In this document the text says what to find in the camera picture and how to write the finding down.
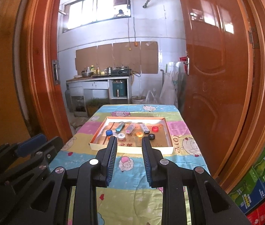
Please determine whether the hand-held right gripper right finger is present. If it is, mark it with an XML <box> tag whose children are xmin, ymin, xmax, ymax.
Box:
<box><xmin>141</xmin><ymin>136</ymin><xmax>251</xmax><ymax>225</ymax></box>

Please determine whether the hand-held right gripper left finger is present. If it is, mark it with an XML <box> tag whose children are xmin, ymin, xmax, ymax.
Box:
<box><xmin>29</xmin><ymin>136</ymin><xmax>119</xmax><ymax>225</ymax></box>

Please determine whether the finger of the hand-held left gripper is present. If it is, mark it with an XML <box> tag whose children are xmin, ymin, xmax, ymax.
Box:
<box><xmin>0</xmin><ymin>133</ymin><xmax>47</xmax><ymax>168</ymax></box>
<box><xmin>0</xmin><ymin>136</ymin><xmax>64</xmax><ymax>189</ymax></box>

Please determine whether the shallow cardboard box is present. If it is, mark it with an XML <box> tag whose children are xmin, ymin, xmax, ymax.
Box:
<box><xmin>89</xmin><ymin>116</ymin><xmax>173</xmax><ymax>155</ymax></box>

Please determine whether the white printed lighter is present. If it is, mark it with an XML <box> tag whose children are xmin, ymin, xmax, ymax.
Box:
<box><xmin>140</xmin><ymin>122</ymin><xmax>150</xmax><ymax>134</ymax></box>

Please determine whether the round stool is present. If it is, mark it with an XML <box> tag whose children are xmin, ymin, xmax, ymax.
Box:
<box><xmin>70</xmin><ymin>118</ymin><xmax>88</xmax><ymax>134</ymax></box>

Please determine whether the cartoon printed blanket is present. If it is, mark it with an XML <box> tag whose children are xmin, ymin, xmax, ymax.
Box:
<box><xmin>49</xmin><ymin>104</ymin><xmax>214</xmax><ymax>225</ymax></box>

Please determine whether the grey gas cylinder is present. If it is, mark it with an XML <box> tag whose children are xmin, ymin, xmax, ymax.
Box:
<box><xmin>65</xmin><ymin>90</ymin><xmax>73</xmax><ymax>113</ymax></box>

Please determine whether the planter box with greens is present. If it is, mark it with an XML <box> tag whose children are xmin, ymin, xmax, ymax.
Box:
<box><xmin>85</xmin><ymin>98</ymin><xmax>109</xmax><ymax>116</ymax></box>

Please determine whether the large wooden panel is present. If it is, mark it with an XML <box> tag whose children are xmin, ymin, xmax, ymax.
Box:
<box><xmin>0</xmin><ymin>0</ymin><xmax>36</xmax><ymax>160</ymax></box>

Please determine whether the pale bucket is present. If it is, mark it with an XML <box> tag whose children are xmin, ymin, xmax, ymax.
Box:
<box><xmin>131</xmin><ymin>96</ymin><xmax>146</xmax><ymax>104</ymax></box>

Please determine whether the clear plastic bag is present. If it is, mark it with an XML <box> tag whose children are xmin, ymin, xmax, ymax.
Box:
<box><xmin>144</xmin><ymin>90</ymin><xmax>159</xmax><ymax>105</ymax></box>

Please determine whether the green air fryer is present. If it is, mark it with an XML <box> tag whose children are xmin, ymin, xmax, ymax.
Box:
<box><xmin>112</xmin><ymin>80</ymin><xmax>127</xmax><ymax>97</ymax></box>

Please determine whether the metal strike plate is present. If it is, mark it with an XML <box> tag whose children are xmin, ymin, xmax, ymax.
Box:
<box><xmin>52</xmin><ymin>60</ymin><xmax>60</xmax><ymax>85</ymax></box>

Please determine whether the white sack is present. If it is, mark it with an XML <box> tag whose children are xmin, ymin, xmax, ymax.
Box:
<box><xmin>159</xmin><ymin>71</ymin><xmax>178</xmax><ymax>106</ymax></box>

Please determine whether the white counter cabinet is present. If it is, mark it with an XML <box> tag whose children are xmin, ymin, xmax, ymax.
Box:
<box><xmin>66</xmin><ymin>75</ymin><xmax>133</xmax><ymax>105</ymax></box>

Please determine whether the black gas stove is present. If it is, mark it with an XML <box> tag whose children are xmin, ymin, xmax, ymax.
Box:
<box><xmin>111</xmin><ymin>67</ymin><xmax>132</xmax><ymax>76</ymax></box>

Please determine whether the wooden door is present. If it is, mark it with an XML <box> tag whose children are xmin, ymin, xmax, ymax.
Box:
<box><xmin>175</xmin><ymin>0</ymin><xmax>257</xmax><ymax>179</ymax></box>

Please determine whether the window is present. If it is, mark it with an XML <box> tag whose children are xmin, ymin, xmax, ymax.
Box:
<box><xmin>62</xmin><ymin>0</ymin><xmax>131</xmax><ymax>33</ymax></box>

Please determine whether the metal door hinge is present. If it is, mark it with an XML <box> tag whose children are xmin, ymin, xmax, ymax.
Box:
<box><xmin>248</xmin><ymin>28</ymin><xmax>258</xmax><ymax>48</ymax></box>

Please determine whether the wooden door frame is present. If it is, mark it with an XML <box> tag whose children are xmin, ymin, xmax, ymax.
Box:
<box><xmin>20</xmin><ymin>0</ymin><xmax>265</xmax><ymax>193</ymax></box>

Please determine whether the cardboard wall panel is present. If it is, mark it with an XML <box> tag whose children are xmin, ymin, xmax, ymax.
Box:
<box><xmin>75</xmin><ymin>47</ymin><xmax>98</xmax><ymax>75</ymax></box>
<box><xmin>97</xmin><ymin>44</ymin><xmax>113</xmax><ymax>72</ymax></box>
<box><xmin>140</xmin><ymin>41</ymin><xmax>159</xmax><ymax>74</ymax></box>
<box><xmin>113</xmin><ymin>42</ymin><xmax>141</xmax><ymax>71</ymax></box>

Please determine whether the metal door handle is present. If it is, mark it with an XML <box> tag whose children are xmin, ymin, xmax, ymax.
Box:
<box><xmin>183</xmin><ymin>57</ymin><xmax>190</xmax><ymax>76</ymax></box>

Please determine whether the hanging cord with orange plug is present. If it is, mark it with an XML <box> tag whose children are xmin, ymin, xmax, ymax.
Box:
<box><xmin>133</xmin><ymin>17</ymin><xmax>139</xmax><ymax>47</ymax></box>
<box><xmin>128</xmin><ymin>19</ymin><xmax>132</xmax><ymax>51</ymax></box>

